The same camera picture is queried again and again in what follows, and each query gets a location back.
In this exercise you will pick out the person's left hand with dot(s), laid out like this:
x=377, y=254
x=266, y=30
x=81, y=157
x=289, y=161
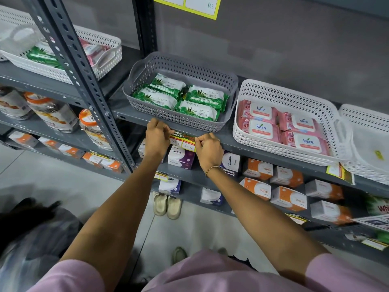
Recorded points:
x=158, y=138

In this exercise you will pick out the pink wipes packet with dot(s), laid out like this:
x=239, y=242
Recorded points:
x=261, y=129
x=304, y=121
x=308, y=142
x=94, y=51
x=261, y=109

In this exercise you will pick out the person's right hand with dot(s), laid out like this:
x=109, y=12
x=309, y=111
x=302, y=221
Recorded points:
x=209, y=152

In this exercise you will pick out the green white pouch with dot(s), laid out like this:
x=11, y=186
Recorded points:
x=378, y=206

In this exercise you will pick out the yellow price tag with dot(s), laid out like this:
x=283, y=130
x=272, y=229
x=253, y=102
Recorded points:
x=184, y=144
x=161, y=176
x=194, y=4
x=337, y=171
x=98, y=155
x=297, y=218
x=375, y=244

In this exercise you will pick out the stack of blue white boxes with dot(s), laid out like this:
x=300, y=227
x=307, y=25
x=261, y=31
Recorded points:
x=231, y=162

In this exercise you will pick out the grey plastic basket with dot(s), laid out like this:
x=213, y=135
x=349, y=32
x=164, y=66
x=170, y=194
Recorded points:
x=182, y=65

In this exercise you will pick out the dark grey bag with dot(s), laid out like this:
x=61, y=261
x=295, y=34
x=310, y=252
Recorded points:
x=30, y=261

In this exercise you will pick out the small yellow sticker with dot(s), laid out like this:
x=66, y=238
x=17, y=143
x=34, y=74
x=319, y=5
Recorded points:
x=379, y=155

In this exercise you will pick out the person's right forearm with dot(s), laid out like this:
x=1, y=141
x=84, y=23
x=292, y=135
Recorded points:
x=258, y=218

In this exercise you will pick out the small white purple box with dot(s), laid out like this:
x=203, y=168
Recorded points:
x=211, y=196
x=170, y=186

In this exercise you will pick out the person's left forearm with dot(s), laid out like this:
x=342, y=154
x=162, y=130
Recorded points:
x=115, y=225

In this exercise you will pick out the person's left shoe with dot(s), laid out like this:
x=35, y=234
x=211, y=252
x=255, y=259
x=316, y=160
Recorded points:
x=179, y=255

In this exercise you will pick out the person's pink shirt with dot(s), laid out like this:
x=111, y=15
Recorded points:
x=212, y=276

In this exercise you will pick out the person's right shoe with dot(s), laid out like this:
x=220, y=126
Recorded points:
x=222, y=251

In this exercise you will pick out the beige shoe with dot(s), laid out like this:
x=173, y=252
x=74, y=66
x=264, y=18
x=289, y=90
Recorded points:
x=160, y=205
x=174, y=208

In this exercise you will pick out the stack of orange white boxes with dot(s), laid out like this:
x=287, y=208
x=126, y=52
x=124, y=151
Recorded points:
x=288, y=197

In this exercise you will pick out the clear cookie jar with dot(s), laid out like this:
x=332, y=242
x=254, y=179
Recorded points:
x=13, y=104
x=94, y=130
x=51, y=114

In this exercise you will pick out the row of orange white boxes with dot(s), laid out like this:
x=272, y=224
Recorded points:
x=22, y=139

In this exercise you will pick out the white plastic basket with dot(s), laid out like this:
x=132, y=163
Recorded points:
x=103, y=39
x=364, y=118
x=288, y=94

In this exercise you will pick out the person's shoe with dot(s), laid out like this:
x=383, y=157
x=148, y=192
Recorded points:
x=222, y=251
x=179, y=255

